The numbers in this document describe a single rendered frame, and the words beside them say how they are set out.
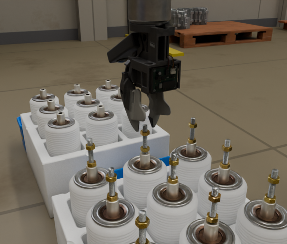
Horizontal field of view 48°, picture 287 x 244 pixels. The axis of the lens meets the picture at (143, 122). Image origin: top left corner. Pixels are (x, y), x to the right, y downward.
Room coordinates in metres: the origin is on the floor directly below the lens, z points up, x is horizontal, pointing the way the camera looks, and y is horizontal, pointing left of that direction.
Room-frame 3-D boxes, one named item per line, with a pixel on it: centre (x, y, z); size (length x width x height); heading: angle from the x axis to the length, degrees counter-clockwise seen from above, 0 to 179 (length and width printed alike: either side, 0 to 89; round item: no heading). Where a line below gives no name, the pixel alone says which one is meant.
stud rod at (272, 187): (0.44, -0.21, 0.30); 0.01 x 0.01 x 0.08
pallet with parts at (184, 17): (3.77, -0.77, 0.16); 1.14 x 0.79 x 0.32; 110
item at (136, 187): (0.61, 0.00, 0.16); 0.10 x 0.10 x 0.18
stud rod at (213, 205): (0.39, -0.11, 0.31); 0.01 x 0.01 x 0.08
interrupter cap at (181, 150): (0.66, -0.11, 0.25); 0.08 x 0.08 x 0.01
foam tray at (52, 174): (0.99, 0.18, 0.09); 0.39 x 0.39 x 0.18; 27
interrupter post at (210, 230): (0.39, -0.11, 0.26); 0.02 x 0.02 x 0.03
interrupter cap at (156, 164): (0.61, 0.00, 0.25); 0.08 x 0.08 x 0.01
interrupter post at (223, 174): (0.55, -0.16, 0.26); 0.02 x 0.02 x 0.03
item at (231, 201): (0.55, -0.16, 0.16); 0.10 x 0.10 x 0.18
